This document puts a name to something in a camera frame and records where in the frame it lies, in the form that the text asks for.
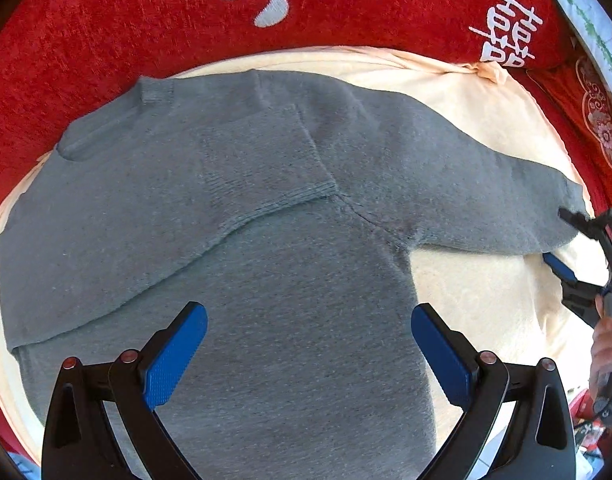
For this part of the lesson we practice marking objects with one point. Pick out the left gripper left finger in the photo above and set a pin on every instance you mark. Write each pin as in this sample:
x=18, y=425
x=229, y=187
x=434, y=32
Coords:
x=144, y=380

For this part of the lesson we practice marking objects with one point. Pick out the cream fleece blanket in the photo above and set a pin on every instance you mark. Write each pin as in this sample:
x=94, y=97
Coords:
x=510, y=305

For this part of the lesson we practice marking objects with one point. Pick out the person's right hand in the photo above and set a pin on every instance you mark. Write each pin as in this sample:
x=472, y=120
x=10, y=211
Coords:
x=601, y=350

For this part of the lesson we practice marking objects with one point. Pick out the red embroidered pillow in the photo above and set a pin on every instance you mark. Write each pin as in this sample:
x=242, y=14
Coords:
x=580, y=100

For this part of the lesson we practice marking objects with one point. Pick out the red wedding bedspread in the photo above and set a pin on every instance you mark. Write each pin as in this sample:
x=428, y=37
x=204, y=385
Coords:
x=60, y=59

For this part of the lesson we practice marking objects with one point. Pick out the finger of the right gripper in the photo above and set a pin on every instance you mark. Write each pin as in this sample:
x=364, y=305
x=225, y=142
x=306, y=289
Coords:
x=593, y=228
x=559, y=269

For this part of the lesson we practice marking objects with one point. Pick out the white floral pillow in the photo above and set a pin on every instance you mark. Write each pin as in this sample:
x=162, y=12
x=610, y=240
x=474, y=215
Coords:
x=594, y=28

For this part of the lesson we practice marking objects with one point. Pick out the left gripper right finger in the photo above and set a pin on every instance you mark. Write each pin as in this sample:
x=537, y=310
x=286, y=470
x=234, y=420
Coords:
x=470, y=381

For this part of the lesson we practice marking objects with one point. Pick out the grey knit sweater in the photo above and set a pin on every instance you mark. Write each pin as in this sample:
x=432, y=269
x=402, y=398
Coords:
x=288, y=204

